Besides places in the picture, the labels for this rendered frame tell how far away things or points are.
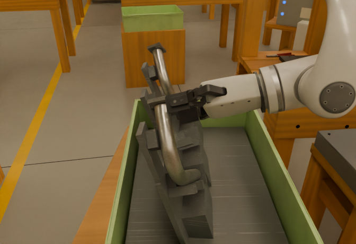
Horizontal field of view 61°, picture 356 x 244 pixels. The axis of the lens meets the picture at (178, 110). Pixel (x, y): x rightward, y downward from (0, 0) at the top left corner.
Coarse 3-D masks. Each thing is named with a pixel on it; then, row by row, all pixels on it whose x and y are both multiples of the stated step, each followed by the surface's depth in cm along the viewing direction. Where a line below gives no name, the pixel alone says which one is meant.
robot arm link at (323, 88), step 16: (336, 0) 42; (352, 0) 42; (336, 16) 41; (352, 16) 40; (336, 32) 41; (352, 32) 40; (320, 48) 42; (336, 48) 40; (352, 48) 40; (320, 64) 42; (336, 64) 41; (352, 64) 40; (304, 80) 46; (320, 80) 42; (336, 80) 41; (352, 80) 41; (304, 96) 45; (320, 96) 42; (336, 96) 42; (352, 96) 42; (320, 112) 43; (336, 112) 43
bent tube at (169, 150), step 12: (156, 108) 57; (156, 120) 57; (168, 120) 56; (168, 132) 56; (168, 144) 55; (168, 156) 55; (168, 168) 56; (180, 168) 57; (180, 180) 58; (192, 180) 66
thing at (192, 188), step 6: (168, 174) 63; (168, 180) 63; (168, 186) 63; (174, 186) 63; (180, 186) 62; (186, 186) 62; (192, 186) 62; (198, 186) 71; (204, 186) 74; (168, 192) 63; (174, 192) 62; (180, 192) 62; (186, 192) 62; (192, 192) 61
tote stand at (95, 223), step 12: (120, 144) 113; (120, 156) 107; (108, 168) 101; (108, 180) 96; (96, 192) 92; (108, 192) 92; (96, 204) 88; (108, 204) 88; (96, 216) 84; (108, 216) 84; (84, 228) 81; (96, 228) 81; (84, 240) 77; (96, 240) 77
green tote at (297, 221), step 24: (144, 120) 111; (216, 120) 112; (240, 120) 112; (264, 144) 90; (120, 168) 76; (264, 168) 90; (120, 192) 69; (288, 192) 72; (120, 216) 68; (288, 216) 72; (120, 240) 68; (288, 240) 72; (312, 240) 60
